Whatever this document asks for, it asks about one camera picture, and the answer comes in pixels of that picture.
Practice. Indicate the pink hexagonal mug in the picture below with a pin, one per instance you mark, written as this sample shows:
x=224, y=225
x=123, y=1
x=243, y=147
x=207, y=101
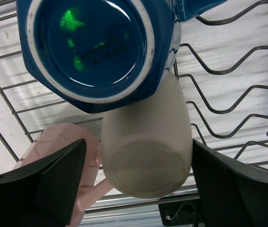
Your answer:
x=82, y=170

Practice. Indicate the beige tall cup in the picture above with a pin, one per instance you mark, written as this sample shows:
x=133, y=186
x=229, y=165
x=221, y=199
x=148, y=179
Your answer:
x=147, y=146

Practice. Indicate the grey wire dish rack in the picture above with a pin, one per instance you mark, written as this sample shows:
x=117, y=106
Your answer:
x=223, y=71

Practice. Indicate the aluminium front rail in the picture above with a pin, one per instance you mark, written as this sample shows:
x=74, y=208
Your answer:
x=120, y=210

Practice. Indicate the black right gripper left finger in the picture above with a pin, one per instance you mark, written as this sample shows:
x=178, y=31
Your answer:
x=35, y=195

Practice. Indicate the blue hexagonal mug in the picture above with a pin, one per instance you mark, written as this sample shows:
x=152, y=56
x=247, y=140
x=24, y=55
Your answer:
x=100, y=55

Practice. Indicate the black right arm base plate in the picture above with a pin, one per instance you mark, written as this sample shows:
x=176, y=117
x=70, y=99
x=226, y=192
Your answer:
x=175, y=214

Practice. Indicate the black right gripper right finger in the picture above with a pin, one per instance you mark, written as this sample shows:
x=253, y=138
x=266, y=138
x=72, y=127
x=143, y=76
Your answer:
x=232, y=193

